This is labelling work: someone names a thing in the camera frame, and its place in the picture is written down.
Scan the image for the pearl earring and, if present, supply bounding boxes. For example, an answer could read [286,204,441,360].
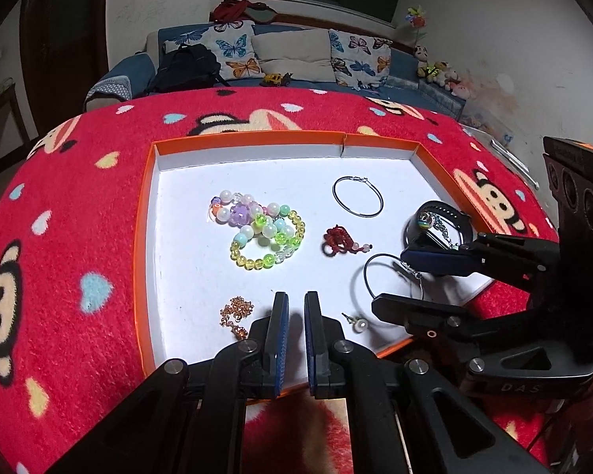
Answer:
[342,312,369,334]

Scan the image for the black smart watch band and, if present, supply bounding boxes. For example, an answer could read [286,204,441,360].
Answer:
[404,200,474,250]

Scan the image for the orange white tray box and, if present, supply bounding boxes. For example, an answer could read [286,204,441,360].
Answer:
[134,132,489,385]

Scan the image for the thin silver bangle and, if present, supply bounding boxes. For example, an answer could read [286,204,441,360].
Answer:
[332,175,384,218]

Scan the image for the plush toys pile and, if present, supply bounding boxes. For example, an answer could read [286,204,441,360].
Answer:
[414,45,471,100]

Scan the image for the right butterfly pillow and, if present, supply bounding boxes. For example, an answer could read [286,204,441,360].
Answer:
[329,29,392,90]

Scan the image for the butterfly pillow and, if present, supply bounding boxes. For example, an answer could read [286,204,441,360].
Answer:
[164,21,263,81]
[329,29,392,90]

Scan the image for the yellow toy on sofa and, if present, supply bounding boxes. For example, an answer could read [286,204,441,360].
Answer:
[260,73,291,87]

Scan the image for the colourful toy flower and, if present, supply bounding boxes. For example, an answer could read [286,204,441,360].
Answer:
[405,6,426,45]

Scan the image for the beige cushion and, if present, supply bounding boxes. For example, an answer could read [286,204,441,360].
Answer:
[251,29,335,83]

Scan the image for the black backpack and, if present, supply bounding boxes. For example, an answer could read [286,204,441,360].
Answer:
[144,44,229,94]

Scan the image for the blue sofa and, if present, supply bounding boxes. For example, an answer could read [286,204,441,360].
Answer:
[85,21,468,119]

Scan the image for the left butterfly pillow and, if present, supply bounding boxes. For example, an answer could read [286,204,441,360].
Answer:
[164,21,263,81]

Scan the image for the red clothing on sofa back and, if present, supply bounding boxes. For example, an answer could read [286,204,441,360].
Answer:
[211,0,277,24]

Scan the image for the dark wooden door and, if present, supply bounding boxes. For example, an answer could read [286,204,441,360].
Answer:
[19,0,108,136]

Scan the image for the copper chain bracelet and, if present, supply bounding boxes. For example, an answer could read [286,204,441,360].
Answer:
[219,295,255,340]

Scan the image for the silver charm chain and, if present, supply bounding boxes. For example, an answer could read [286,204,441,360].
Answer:
[416,211,461,250]

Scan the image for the thin black cord bracelet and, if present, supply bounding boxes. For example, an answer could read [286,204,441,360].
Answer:
[363,252,425,315]

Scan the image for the yellow green bead bracelet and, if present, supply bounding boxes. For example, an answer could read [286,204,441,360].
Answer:
[229,209,308,272]

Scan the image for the pastel bead bracelet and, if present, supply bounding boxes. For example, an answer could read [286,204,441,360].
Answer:
[210,188,296,250]

